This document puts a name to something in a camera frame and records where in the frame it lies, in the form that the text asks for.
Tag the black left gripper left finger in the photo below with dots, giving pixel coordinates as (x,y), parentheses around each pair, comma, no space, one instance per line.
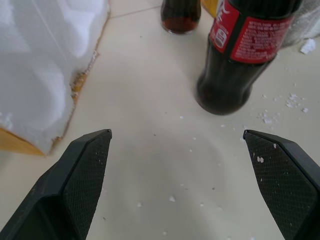
(75,185)

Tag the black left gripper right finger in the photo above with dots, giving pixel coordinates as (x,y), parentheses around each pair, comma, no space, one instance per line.
(282,180)

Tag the white styrofoam block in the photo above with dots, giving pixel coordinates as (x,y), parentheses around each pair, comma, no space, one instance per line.
(37,65)

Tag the cola bottle with red label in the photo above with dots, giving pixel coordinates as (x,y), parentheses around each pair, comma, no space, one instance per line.
(180,17)
(237,57)

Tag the clear plastic bag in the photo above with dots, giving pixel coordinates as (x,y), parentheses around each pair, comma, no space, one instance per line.
(301,25)

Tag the yellow object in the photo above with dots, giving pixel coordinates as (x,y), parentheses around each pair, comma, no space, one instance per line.
(210,7)

